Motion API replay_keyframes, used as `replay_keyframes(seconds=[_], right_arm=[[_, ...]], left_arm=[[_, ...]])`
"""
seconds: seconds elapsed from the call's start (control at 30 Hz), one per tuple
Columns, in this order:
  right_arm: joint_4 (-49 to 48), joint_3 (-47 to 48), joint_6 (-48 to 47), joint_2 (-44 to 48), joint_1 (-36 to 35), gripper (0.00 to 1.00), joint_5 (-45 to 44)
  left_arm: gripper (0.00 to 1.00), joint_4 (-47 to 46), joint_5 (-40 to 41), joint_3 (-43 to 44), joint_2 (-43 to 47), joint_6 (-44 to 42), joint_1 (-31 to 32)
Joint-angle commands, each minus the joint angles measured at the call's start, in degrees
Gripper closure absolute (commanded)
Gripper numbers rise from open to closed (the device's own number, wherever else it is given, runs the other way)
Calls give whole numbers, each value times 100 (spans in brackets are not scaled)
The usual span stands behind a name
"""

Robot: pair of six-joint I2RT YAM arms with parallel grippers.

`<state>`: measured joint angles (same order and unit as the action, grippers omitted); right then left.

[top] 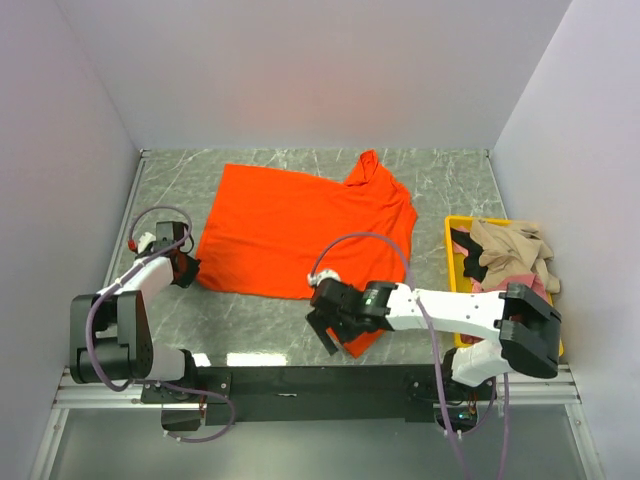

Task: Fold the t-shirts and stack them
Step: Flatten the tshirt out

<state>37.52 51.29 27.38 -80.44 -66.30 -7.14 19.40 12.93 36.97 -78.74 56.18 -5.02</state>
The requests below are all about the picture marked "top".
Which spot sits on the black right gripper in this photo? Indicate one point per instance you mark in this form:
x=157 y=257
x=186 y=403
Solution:
x=320 y=320

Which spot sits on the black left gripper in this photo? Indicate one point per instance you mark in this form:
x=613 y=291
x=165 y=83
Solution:
x=191 y=272

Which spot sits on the orange t shirt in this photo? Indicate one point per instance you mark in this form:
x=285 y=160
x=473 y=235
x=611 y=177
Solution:
x=268 y=228

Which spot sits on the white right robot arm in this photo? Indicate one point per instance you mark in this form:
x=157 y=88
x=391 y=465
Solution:
x=517 y=330

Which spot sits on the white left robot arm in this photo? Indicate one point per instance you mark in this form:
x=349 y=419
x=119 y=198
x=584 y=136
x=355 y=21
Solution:
x=110 y=338

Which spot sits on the black base crossbar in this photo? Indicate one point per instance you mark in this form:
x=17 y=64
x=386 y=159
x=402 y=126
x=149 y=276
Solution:
x=220 y=396

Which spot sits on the yellow plastic bin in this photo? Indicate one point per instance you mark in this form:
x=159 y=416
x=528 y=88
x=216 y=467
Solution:
x=457 y=281

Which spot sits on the black t shirt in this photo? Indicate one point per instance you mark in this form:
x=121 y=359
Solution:
x=473 y=251

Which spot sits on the beige t shirt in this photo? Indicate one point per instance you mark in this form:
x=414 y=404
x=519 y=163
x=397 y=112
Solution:
x=511 y=250

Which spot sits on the pink t shirt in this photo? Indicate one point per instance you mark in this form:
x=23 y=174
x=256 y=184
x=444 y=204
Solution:
x=530 y=280

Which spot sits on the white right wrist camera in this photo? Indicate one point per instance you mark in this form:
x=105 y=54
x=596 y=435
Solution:
x=314 y=279

